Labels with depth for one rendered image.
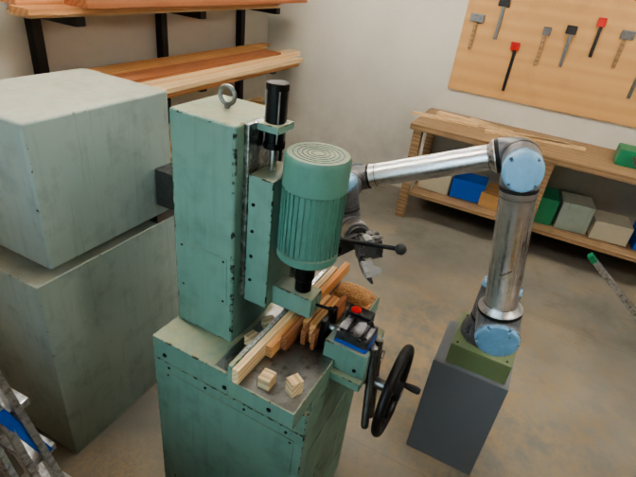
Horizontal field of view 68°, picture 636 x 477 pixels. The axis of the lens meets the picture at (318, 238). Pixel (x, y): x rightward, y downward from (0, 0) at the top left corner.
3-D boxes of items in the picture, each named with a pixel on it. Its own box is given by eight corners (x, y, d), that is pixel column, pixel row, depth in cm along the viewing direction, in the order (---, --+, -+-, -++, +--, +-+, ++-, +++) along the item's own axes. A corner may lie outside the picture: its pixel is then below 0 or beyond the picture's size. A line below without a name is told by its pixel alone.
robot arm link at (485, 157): (538, 126, 153) (344, 161, 180) (540, 137, 142) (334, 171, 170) (540, 160, 157) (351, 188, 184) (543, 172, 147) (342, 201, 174)
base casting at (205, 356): (303, 438, 135) (306, 417, 130) (152, 356, 155) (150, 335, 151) (363, 346, 170) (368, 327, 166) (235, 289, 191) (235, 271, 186)
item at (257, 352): (238, 385, 125) (238, 371, 122) (231, 381, 126) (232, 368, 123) (336, 278, 172) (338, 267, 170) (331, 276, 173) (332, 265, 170)
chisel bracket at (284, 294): (309, 323, 142) (311, 301, 137) (270, 306, 147) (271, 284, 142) (320, 310, 148) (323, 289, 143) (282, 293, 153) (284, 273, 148)
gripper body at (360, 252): (383, 238, 148) (371, 222, 159) (357, 241, 146) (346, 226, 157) (383, 258, 151) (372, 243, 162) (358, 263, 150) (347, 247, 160)
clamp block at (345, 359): (362, 381, 135) (366, 359, 130) (320, 362, 139) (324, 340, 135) (379, 351, 146) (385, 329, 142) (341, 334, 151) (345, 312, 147)
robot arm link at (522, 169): (516, 334, 178) (551, 139, 143) (517, 365, 163) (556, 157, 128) (473, 327, 182) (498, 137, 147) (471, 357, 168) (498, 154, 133)
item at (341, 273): (271, 358, 135) (272, 347, 133) (265, 355, 135) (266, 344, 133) (348, 272, 177) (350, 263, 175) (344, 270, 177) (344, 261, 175)
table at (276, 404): (324, 449, 118) (326, 433, 115) (226, 395, 129) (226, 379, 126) (402, 319, 166) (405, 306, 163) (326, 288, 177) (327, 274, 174)
